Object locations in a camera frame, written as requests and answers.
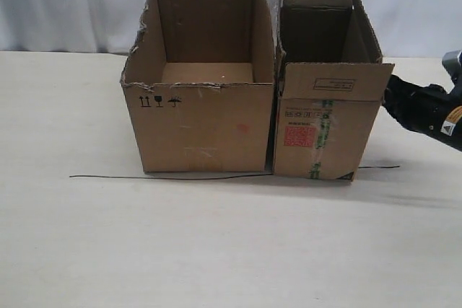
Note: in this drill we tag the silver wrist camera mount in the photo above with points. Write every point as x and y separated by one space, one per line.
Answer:
451 62

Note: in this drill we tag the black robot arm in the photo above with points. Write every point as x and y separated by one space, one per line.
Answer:
453 141

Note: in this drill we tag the narrow taped cardboard box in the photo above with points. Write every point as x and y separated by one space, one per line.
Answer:
330 83

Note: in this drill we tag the large open cardboard box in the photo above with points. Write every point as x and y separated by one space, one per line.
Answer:
199 85

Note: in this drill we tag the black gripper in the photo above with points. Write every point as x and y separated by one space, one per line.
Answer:
430 107

